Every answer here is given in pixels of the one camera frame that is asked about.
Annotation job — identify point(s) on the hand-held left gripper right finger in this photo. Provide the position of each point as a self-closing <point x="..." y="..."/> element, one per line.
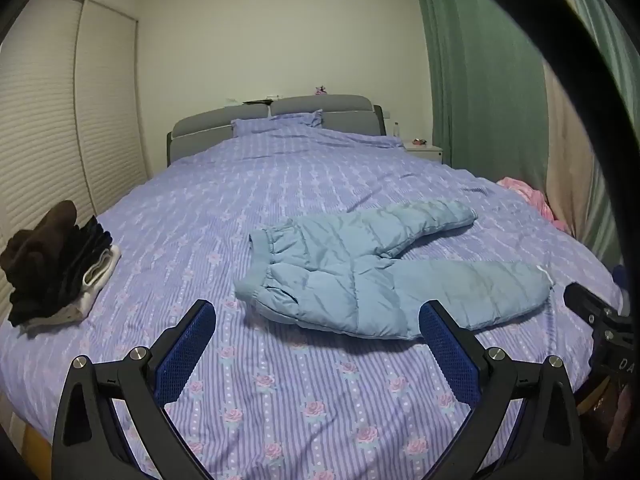
<point x="450" y="355"/>

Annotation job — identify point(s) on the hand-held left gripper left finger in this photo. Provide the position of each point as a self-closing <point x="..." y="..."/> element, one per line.
<point x="187" y="355"/>

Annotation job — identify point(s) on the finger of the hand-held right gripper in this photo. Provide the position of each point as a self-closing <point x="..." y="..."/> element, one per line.
<point x="582" y="300"/>
<point x="619" y="275"/>

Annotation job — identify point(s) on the light blue padded pants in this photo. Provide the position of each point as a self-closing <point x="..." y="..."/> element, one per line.
<point x="325" y="280"/>

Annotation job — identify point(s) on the person's right hand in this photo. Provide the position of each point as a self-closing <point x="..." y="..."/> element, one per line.
<point x="621" y="415"/>

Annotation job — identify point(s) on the pink cloth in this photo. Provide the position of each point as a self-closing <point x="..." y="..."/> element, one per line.
<point x="530" y="197"/>

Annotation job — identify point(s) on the white folded garment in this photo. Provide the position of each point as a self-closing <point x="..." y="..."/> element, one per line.
<point x="100" y="270"/>

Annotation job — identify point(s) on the beige curtain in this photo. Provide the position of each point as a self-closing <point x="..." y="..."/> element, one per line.
<point x="570" y="160"/>

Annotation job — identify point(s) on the black folded garment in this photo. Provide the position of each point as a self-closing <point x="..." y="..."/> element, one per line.
<point x="75" y="270"/>

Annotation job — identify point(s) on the brown folded garment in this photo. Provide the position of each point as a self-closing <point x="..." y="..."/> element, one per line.
<point x="35" y="250"/>

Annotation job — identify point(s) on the bed with purple floral duvet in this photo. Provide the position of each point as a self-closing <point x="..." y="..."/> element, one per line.
<point x="280" y="185"/>

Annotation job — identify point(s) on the white nightstand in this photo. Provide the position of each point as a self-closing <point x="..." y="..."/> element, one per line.
<point x="425" y="151"/>

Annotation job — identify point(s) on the light green curtain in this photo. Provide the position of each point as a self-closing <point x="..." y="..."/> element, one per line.
<point x="610" y="35"/>

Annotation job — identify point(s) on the purple floral pillow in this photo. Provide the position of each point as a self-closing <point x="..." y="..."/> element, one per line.
<point x="270" y="124"/>

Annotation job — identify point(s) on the white louvred wardrobe door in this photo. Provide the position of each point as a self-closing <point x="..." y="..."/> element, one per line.
<point x="110" y="110"/>
<point x="35" y="110"/>

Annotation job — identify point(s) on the flat black item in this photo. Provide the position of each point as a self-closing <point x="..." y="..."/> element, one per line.
<point x="257" y="102"/>

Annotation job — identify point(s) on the grey padded headboard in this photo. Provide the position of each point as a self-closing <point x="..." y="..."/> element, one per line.
<point x="310" y="105"/>

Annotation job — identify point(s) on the small pink toy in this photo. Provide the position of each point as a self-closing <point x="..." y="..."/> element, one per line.
<point x="320" y="91"/>

